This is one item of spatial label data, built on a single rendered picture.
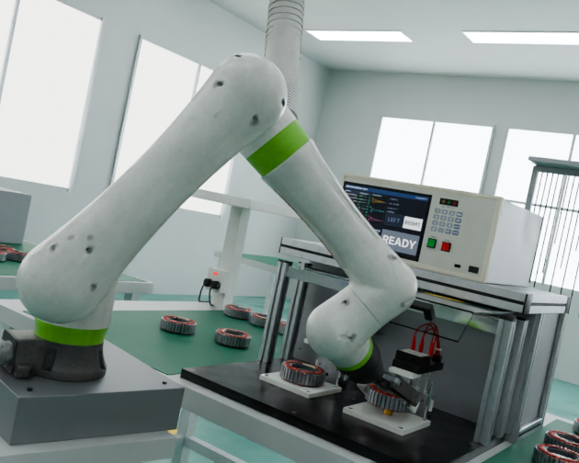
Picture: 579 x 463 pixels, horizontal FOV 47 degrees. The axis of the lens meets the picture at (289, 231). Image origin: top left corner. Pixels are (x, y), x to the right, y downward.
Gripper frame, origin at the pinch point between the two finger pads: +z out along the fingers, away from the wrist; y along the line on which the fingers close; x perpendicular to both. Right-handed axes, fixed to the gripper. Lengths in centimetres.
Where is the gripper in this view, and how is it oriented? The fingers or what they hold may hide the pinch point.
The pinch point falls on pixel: (390, 396)
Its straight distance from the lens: 156.0
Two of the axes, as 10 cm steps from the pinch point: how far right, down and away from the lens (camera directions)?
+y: -8.0, -1.8, 5.8
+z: 4.1, 5.4, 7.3
